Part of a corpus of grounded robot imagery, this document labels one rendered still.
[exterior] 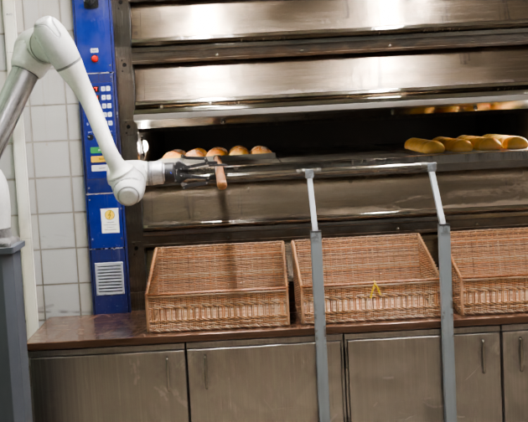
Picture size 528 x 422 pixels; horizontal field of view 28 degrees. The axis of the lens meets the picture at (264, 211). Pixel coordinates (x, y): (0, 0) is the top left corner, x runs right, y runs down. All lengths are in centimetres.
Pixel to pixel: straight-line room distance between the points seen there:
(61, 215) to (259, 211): 84
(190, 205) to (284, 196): 40
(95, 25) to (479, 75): 163
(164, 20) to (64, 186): 82
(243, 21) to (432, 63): 82
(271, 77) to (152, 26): 55
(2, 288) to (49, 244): 98
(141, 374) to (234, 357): 36
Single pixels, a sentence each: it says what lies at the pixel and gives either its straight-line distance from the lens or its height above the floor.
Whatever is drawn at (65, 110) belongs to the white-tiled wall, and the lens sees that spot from 453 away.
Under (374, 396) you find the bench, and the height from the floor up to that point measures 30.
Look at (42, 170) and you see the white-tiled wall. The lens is 456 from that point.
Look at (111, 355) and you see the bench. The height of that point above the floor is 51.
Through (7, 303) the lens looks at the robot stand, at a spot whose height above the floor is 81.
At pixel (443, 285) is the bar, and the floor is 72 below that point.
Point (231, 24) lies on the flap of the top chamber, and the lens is 448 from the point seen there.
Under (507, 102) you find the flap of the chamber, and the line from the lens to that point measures 449.
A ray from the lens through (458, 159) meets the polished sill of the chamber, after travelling 457.
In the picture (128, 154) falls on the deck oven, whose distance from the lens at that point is 450.
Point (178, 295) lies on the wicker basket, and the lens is 404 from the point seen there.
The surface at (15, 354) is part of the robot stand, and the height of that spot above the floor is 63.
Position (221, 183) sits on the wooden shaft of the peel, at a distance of 315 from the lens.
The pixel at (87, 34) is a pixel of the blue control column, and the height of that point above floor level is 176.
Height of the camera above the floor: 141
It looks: 6 degrees down
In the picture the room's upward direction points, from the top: 3 degrees counter-clockwise
